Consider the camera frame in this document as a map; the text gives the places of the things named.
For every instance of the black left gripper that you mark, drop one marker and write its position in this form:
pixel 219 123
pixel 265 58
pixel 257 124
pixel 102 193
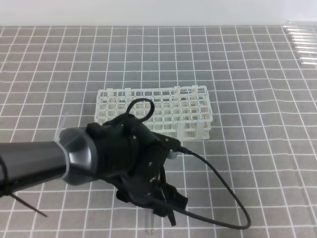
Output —
pixel 133 156

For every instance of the clear glass test tube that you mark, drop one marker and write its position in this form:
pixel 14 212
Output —
pixel 149 221

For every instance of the white plastic test tube rack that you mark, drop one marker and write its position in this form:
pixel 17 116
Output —
pixel 183 113

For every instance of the spare clear glass test tubes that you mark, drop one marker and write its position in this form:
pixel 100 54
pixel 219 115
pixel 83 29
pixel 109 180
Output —
pixel 303 37

